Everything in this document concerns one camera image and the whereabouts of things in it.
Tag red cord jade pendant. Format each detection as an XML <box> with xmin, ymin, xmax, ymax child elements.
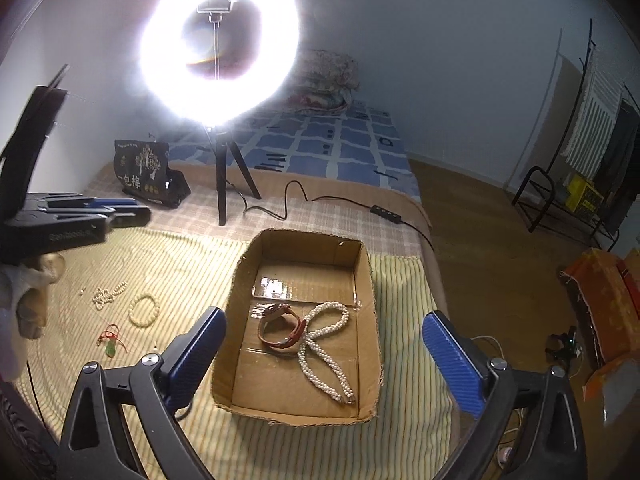
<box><xmin>96</xmin><ymin>324</ymin><xmax>128</xmax><ymax>359</ymax></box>

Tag brown cardboard box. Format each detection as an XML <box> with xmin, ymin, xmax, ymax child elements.
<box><xmin>212</xmin><ymin>230</ymin><xmax>382</xmax><ymax>426</ymax></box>

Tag yellow striped cloth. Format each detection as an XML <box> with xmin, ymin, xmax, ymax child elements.
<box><xmin>6</xmin><ymin>228</ymin><xmax>457</xmax><ymax>479</ymax></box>

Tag left white gloved hand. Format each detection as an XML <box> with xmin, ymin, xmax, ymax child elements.
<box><xmin>0</xmin><ymin>252</ymin><xmax>66</xmax><ymax>382</ymax></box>

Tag white striped towel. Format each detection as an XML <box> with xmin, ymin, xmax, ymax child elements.
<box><xmin>561</xmin><ymin>48</ymin><xmax>623</xmax><ymax>180</ymax></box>

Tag cream bead bracelet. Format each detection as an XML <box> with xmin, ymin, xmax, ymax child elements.
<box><xmin>127</xmin><ymin>294</ymin><xmax>158</xmax><ymax>330</ymax></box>

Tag black power cable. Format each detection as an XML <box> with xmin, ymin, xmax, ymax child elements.
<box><xmin>224</xmin><ymin>179</ymin><xmax>436</xmax><ymax>256</ymax></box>

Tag thick braided pearl necklace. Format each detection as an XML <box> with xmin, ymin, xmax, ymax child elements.
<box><xmin>296</xmin><ymin>301</ymin><xmax>357</xmax><ymax>406</ymax></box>

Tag beige checkered blanket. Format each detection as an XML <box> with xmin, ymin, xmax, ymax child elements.
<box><xmin>81</xmin><ymin>160</ymin><xmax>436</xmax><ymax>261</ymax></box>

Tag dark hanging clothes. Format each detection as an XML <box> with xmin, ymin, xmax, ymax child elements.
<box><xmin>596</xmin><ymin>100</ymin><xmax>639</xmax><ymax>233</ymax></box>

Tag white ring light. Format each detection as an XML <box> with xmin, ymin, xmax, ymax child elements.
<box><xmin>139</xmin><ymin>0</ymin><xmax>299</xmax><ymax>128</ymax></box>

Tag black snack bag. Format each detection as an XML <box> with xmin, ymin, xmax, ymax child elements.
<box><xmin>113</xmin><ymin>140</ymin><xmax>191</xmax><ymax>209</ymax></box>

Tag black tripod stand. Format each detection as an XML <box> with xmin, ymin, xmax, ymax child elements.
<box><xmin>204</xmin><ymin>127</ymin><xmax>262</xmax><ymax>226</ymax></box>

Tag yellow black box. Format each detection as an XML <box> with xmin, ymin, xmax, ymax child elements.
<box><xmin>564</xmin><ymin>174</ymin><xmax>603</xmax><ymax>220</ymax></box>

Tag black clothes rack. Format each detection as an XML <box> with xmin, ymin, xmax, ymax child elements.
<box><xmin>511</xmin><ymin>24</ymin><xmax>639</xmax><ymax>252</ymax></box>

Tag blue patterned bed sheet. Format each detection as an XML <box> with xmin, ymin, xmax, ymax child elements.
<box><xmin>164</xmin><ymin>98</ymin><xmax>424</xmax><ymax>201</ymax></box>

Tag thin pearl necklace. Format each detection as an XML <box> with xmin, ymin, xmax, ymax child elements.
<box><xmin>90</xmin><ymin>280</ymin><xmax>128</xmax><ymax>312</ymax></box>

